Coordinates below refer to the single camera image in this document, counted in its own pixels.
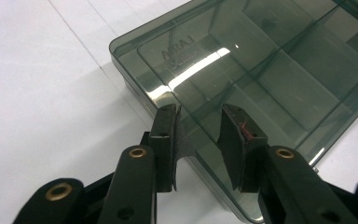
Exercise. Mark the smoky clear plastic compartment box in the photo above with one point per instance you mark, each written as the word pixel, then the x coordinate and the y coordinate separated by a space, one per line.
pixel 276 68

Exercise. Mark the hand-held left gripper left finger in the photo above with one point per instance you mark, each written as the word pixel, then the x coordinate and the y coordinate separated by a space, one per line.
pixel 166 146

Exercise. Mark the white table cover sheet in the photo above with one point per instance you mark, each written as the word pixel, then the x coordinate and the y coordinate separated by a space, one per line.
pixel 43 93

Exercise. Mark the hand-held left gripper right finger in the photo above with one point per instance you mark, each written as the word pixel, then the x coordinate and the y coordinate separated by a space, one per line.
pixel 239 152

